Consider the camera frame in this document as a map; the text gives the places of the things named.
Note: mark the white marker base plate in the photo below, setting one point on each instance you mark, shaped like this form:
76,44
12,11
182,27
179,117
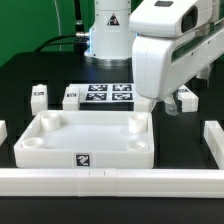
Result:
107,93

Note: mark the white fence block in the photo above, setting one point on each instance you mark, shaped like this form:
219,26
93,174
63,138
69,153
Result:
3,131
214,137

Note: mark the white left fence block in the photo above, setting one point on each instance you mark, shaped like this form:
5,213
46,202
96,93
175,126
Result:
3,131

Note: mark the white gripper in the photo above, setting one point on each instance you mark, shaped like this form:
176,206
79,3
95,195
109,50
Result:
175,40

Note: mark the white front fence rail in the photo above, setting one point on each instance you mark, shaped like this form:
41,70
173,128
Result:
112,182

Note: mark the white right fence block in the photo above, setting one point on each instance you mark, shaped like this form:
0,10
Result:
214,137

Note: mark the white desk top tray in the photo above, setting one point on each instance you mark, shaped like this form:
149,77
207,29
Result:
87,139

